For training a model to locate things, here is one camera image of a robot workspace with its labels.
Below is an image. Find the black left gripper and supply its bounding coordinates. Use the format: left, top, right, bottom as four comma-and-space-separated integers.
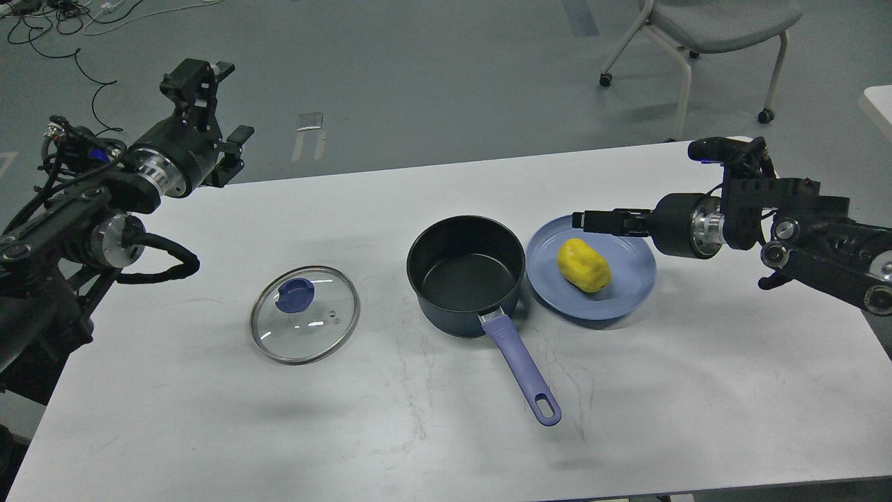
130, 59, 255, 196

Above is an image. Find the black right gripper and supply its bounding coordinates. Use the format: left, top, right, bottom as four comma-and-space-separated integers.
571, 193, 708, 259

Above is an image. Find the glass lid purple knob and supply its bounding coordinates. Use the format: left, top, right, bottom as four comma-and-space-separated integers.
249, 265, 361, 365

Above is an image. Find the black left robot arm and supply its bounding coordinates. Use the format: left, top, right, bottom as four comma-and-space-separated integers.
1, 59, 254, 406

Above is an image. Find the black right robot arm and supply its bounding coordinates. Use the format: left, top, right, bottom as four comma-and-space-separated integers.
571, 137, 891, 317

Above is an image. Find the yellow potato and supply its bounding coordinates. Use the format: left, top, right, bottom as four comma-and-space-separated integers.
555, 238, 613, 294

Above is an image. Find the blue round plate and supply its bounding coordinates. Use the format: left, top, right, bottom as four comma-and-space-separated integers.
526, 215, 657, 321

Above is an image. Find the small grey floor plate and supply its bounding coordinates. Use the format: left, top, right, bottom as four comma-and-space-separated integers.
294, 112, 325, 132

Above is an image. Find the grey office chair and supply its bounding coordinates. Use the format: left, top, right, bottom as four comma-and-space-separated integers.
599, 1, 803, 141

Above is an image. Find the white table at right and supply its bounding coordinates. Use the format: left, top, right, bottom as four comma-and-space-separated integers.
858, 84, 892, 141

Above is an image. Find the black floor cable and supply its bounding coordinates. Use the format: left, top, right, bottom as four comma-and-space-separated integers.
0, 0, 147, 133

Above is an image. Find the dark blue saucepan purple handle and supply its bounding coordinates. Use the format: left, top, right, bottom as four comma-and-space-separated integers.
406, 215, 562, 427

